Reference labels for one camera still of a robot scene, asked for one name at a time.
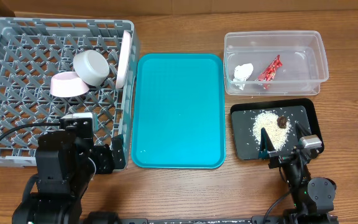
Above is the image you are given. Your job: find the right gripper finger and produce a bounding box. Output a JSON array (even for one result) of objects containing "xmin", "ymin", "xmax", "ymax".
[
  {"xmin": 295, "ymin": 122, "xmax": 310, "ymax": 138},
  {"xmin": 258, "ymin": 128, "xmax": 275, "ymax": 159}
]

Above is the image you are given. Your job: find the pile of white rice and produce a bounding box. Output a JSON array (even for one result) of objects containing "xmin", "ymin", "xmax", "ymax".
[{"xmin": 252, "ymin": 111, "xmax": 292, "ymax": 151}]

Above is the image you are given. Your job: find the brown food chunk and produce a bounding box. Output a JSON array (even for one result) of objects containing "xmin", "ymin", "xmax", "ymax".
[{"xmin": 277, "ymin": 116, "xmax": 288, "ymax": 129}]

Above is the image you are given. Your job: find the red snack wrapper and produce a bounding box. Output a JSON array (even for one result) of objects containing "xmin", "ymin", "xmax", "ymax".
[{"xmin": 256, "ymin": 55, "xmax": 283, "ymax": 82}]

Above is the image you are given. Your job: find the white tissue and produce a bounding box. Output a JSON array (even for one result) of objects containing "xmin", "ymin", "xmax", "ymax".
[{"xmin": 233, "ymin": 63, "xmax": 254, "ymax": 90}]

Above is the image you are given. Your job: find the pink bowl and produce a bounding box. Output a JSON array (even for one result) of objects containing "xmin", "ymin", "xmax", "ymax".
[{"xmin": 50, "ymin": 72, "xmax": 90, "ymax": 98}]

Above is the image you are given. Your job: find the grey-green bowl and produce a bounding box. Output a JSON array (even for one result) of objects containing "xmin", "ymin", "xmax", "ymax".
[{"xmin": 73, "ymin": 50, "xmax": 109, "ymax": 86}]

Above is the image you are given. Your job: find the pale pink round plate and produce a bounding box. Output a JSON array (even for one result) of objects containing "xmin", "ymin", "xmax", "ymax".
[{"xmin": 116, "ymin": 30, "xmax": 132, "ymax": 89}]

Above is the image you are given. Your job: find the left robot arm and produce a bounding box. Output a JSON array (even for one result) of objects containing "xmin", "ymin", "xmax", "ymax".
[{"xmin": 12, "ymin": 130, "xmax": 123, "ymax": 223}]

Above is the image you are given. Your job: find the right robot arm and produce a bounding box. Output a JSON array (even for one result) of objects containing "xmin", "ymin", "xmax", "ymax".
[{"xmin": 259, "ymin": 123, "xmax": 339, "ymax": 224}]

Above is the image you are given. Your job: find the black food waste tray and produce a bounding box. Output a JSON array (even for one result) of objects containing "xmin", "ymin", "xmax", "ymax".
[{"xmin": 230, "ymin": 98, "xmax": 322, "ymax": 160}]

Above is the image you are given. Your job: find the clear plastic waste bin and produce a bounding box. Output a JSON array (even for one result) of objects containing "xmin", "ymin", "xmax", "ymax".
[{"xmin": 224, "ymin": 30, "xmax": 329, "ymax": 96}]

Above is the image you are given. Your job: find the teal serving tray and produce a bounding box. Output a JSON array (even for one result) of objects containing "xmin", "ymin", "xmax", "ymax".
[{"xmin": 131, "ymin": 53, "xmax": 226, "ymax": 169}]

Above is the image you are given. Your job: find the grey plastic dish rack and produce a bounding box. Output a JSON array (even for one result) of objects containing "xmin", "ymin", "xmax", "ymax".
[{"xmin": 0, "ymin": 17, "xmax": 140, "ymax": 169}]

